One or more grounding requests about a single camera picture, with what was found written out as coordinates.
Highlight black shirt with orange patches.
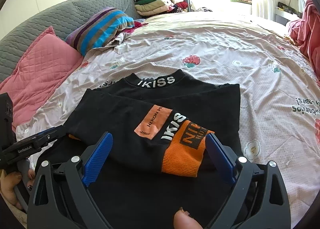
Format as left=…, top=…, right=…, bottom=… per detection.
left=35, top=69, right=256, bottom=229

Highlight stack of folded clothes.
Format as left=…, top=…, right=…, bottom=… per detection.
left=135, top=0, right=174, bottom=17

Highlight pile of loose clothes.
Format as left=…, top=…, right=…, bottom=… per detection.
left=170, top=0, right=212, bottom=12

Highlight person's left hand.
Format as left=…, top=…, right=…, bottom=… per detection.
left=1, top=160, right=35, bottom=212

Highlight person's right hand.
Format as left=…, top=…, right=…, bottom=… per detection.
left=173, top=207, right=202, bottom=229

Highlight pink quilted pillow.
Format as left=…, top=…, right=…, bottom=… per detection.
left=1, top=26, right=83, bottom=130

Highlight floral beige bed sheet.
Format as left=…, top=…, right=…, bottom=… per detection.
left=16, top=12, right=319, bottom=228

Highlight striped purple blue pillow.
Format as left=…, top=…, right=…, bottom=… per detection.
left=65, top=7, right=135, bottom=56

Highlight grey quilted headboard cover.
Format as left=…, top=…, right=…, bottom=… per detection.
left=1, top=0, right=140, bottom=81

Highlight pink crumpled blanket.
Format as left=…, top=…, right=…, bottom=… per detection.
left=287, top=0, right=320, bottom=80

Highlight white side desk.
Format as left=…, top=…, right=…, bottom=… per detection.
left=274, top=2, right=303, bottom=26

